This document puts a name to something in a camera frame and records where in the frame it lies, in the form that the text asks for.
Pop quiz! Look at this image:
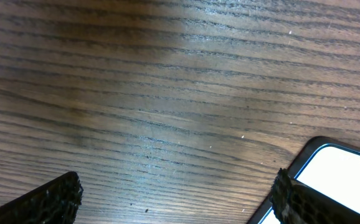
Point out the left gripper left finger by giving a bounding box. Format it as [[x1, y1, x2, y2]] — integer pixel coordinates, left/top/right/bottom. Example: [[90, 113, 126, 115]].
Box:
[[0, 171, 83, 224]]

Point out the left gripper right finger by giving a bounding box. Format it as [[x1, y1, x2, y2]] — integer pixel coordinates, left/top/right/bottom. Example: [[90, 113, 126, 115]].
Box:
[[270, 168, 360, 224]]

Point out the blue Samsung Galaxy smartphone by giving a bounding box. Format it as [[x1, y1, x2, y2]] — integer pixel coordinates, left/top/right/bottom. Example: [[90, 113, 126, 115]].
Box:
[[247, 136, 360, 224]]

